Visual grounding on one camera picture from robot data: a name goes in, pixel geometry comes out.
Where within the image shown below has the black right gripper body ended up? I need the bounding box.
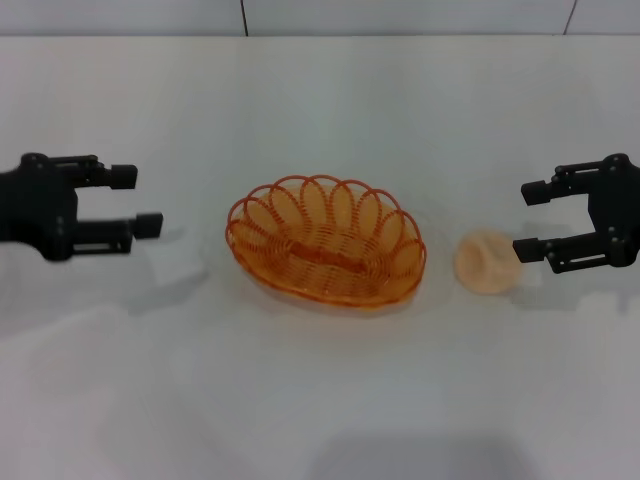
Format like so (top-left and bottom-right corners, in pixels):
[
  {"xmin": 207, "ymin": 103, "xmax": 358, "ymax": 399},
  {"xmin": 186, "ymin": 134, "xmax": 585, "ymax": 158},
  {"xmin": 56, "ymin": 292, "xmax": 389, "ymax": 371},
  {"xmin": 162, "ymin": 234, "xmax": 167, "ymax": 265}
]
[{"xmin": 586, "ymin": 152, "xmax": 640, "ymax": 269}]

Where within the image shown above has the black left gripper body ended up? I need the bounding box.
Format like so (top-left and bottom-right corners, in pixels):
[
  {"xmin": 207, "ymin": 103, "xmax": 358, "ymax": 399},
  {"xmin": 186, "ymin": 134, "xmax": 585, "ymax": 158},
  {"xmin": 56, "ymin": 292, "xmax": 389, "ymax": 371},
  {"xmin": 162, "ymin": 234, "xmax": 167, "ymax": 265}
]
[{"xmin": 0, "ymin": 152, "xmax": 84, "ymax": 264}]

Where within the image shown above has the pale round steamed bun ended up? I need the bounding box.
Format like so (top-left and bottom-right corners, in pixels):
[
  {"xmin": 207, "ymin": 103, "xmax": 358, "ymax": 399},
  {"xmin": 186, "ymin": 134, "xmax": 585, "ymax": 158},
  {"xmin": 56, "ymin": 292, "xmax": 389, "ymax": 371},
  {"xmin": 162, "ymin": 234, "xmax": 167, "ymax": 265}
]
[{"xmin": 453, "ymin": 227, "xmax": 526, "ymax": 295}]

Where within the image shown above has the orange woven plastic basket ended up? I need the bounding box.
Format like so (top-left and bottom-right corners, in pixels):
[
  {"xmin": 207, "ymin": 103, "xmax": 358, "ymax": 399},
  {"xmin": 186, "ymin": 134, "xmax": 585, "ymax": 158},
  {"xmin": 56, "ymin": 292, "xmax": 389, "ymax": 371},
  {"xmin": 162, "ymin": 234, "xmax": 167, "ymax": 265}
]
[{"xmin": 224, "ymin": 173, "xmax": 428, "ymax": 308}]

